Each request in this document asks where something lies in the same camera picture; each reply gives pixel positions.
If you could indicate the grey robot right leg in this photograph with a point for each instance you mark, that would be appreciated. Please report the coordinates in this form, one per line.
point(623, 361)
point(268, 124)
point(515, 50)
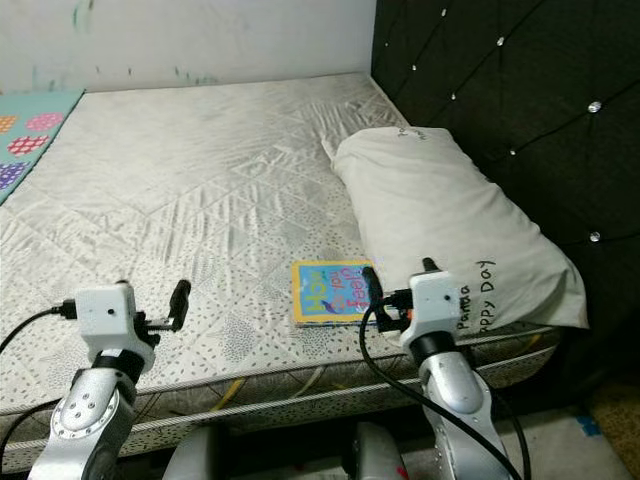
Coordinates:
point(375, 452)

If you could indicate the teal blanket with coloured shapes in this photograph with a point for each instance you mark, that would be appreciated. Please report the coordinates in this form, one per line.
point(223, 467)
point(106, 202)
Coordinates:
point(30, 140)

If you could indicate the grey robot left leg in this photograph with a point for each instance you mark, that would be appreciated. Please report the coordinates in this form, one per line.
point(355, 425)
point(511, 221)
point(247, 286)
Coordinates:
point(198, 455)

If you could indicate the blue floor tape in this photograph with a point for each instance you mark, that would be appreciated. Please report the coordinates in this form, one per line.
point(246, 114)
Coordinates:
point(588, 425)

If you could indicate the yellow blue children's book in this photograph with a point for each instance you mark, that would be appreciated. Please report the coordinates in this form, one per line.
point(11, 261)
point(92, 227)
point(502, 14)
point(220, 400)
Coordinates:
point(330, 293)

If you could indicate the beige pillow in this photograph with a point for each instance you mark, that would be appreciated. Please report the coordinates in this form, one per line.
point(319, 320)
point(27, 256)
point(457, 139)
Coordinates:
point(440, 210)

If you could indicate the grey robot leg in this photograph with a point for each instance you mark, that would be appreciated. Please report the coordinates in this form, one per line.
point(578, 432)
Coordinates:
point(198, 455)
point(375, 452)

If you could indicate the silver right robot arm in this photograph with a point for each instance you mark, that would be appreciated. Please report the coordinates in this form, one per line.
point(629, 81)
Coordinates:
point(460, 410)

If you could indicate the grey quilted mattress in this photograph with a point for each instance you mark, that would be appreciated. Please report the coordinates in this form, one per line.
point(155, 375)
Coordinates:
point(190, 200)

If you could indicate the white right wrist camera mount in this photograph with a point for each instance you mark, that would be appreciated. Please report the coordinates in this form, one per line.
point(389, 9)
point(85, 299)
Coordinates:
point(433, 305)

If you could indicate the black tufted headboard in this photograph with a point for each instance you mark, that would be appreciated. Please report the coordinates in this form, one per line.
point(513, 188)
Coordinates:
point(530, 110)

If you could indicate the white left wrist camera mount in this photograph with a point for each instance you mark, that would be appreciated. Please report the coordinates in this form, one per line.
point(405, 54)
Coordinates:
point(103, 313)

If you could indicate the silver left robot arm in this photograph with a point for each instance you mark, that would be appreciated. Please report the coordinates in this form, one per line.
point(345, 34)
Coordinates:
point(90, 425)

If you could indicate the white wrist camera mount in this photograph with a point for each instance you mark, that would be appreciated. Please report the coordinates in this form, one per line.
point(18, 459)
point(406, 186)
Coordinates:
point(433, 305)
point(103, 313)

